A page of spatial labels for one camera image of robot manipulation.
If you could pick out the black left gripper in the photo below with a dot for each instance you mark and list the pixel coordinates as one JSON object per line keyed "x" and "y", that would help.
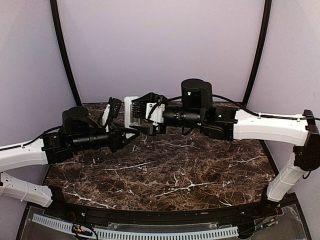
{"x": 116, "y": 136}

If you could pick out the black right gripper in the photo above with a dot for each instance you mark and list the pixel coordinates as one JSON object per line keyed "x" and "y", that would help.
{"x": 149, "y": 97}

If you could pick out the white remote control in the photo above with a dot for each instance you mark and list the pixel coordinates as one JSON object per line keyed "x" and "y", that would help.
{"x": 128, "y": 110}

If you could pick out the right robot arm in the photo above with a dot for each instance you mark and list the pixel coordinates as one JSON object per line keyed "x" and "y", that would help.
{"x": 197, "y": 111}

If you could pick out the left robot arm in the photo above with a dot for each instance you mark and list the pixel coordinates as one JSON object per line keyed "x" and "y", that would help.
{"x": 77, "y": 133}

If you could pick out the clear acrylic plate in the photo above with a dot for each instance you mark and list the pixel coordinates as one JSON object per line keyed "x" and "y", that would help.
{"x": 161, "y": 228}

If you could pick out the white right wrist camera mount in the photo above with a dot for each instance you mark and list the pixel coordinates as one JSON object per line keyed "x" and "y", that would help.
{"x": 154, "y": 113}

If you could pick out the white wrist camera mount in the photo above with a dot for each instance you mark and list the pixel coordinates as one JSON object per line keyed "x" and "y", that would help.
{"x": 154, "y": 113}
{"x": 111, "y": 112}

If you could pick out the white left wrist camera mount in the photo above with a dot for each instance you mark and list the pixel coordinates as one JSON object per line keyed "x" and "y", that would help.
{"x": 111, "y": 112}

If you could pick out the black front frame rail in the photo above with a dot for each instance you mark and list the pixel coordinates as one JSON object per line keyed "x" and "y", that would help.
{"x": 242, "y": 214}

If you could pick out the white slotted cable duct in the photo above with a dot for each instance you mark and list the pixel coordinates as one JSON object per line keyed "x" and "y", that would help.
{"x": 137, "y": 232}

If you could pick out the black left corner frame post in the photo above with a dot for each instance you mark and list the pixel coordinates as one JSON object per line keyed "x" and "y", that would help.
{"x": 63, "y": 51}

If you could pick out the black corner frame post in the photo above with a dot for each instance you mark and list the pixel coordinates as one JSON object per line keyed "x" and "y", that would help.
{"x": 259, "y": 51}
{"x": 63, "y": 51}

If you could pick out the black right corner frame post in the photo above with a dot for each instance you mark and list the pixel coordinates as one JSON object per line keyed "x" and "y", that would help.
{"x": 259, "y": 51}

